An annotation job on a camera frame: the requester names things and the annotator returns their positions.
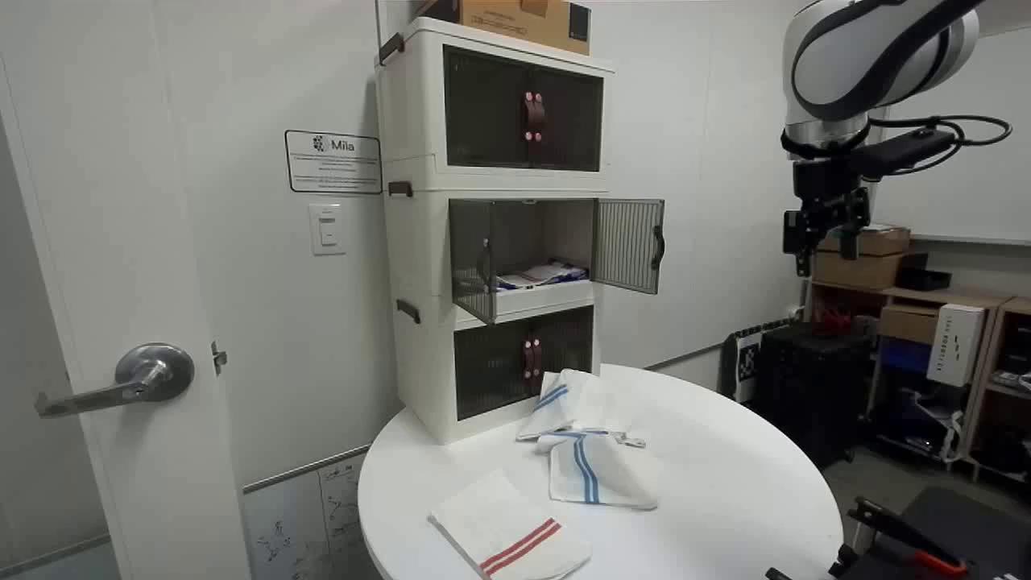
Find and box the wall sign plaque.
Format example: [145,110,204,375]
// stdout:
[282,129,382,194]

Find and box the black box on floor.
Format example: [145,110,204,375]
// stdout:
[757,322,874,467]

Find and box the cardboard box on cabinet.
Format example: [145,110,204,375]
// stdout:
[411,0,588,54]

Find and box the wooden shelf unit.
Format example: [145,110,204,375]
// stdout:
[808,282,1031,483]

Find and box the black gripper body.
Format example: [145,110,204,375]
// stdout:
[791,161,869,232]

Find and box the white box on shelf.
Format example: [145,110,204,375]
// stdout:
[927,304,987,387]

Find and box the red striped folded towel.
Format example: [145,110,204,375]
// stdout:
[427,469,593,580]

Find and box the cardboard box on shelf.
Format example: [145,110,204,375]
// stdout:
[811,225,911,290]

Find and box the black red tool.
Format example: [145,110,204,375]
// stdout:
[828,498,970,580]

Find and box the white light switch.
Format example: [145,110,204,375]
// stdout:
[310,203,344,259]

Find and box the blue striped flat towel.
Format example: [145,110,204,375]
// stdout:
[547,434,657,511]

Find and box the blue striped crumpled towel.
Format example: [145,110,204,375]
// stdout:
[515,370,644,448]

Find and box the white door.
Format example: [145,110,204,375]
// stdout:
[0,0,249,580]

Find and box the white wall whiteboard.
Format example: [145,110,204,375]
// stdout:
[869,25,1031,252]

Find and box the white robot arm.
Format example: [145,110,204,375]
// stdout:
[779,0,983,276]

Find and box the silver door lever handle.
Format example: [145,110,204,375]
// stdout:
[36,342,193,418]

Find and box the white three-tier cabinet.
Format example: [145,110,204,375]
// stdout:
[377,16,624,440]

